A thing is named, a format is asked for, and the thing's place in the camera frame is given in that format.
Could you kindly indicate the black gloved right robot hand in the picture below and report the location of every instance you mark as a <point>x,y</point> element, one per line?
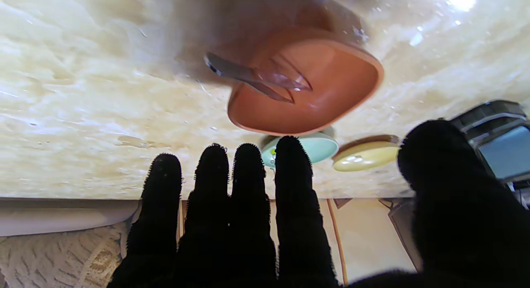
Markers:
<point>463,230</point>

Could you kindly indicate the small pill box blue lid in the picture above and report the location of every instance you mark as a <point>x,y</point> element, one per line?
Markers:
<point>505,151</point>

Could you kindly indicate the dark cabinet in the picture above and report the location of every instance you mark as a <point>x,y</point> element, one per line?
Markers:
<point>403,234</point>

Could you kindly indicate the round yellow dish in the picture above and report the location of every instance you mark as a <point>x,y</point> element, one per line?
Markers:
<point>368,157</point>

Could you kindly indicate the round green dish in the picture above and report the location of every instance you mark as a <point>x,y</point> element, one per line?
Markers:
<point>323,149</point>

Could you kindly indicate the red-orange dish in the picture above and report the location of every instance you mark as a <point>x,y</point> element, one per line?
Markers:
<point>331,85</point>

